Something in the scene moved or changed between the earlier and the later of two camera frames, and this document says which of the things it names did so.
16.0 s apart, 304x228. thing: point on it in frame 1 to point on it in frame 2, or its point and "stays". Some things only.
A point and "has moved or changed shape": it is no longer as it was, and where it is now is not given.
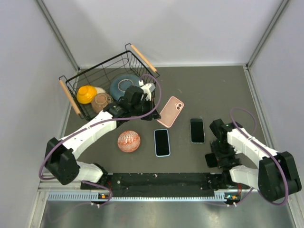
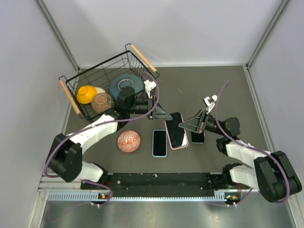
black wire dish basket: x=92 y=90 stays
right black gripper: x=222 y=159 to x=195 y=123
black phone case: x=211 y=160 to x=176 y=135
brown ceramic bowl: x=99 y=101 stays
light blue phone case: x=161 y=141 has moved or changed shape
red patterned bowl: x=128 y=141 stays
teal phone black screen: x=197 y=130 stays
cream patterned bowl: x=99 y=90 stays
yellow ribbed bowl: x=86 y=93 stays
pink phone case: x=171 y=112 to x=176 y=135
